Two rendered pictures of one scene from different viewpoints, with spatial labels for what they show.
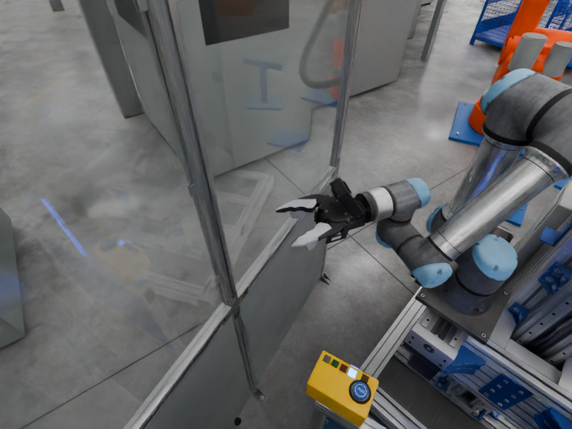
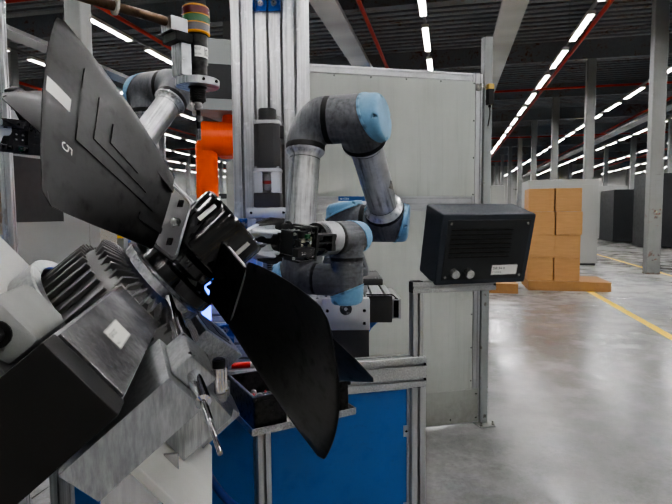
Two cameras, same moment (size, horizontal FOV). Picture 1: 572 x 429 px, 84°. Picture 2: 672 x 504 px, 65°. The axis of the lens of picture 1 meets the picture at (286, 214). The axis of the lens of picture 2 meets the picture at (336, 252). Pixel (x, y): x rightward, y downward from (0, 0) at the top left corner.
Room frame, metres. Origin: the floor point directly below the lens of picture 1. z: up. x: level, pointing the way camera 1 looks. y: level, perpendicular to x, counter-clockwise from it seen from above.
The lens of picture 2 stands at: (-0.98, 0.21, 1.23)
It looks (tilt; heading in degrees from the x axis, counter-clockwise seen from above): 4 degrees down; 317
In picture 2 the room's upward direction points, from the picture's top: straight up
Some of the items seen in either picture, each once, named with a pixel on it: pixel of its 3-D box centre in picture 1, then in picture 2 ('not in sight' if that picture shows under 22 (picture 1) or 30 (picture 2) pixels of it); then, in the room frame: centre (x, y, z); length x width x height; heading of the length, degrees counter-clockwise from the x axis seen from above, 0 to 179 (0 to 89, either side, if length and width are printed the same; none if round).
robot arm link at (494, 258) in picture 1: (485, 261); not in sight; (0.54, -0.57, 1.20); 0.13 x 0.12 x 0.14; 21
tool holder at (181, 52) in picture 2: not in sight; (191, 55); (-0.19, -0.21, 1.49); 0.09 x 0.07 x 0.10; 95
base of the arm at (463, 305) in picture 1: (470, 286); not in sight; (0.54, -0.57, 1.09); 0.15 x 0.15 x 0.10
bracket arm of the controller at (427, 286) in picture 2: not in sight; (452, 285); (-0.20, -0.95, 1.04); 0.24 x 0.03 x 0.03; 60
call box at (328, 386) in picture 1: (340, 387); not in sight; (0.27, -0.15, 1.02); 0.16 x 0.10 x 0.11; 60
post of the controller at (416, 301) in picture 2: not in sight; (416, 318); (-0.14, -0.86, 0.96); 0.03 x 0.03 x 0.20; 60
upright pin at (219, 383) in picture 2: not in sight; (219, 379); (-0.31, -0.18, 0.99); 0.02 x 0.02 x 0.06
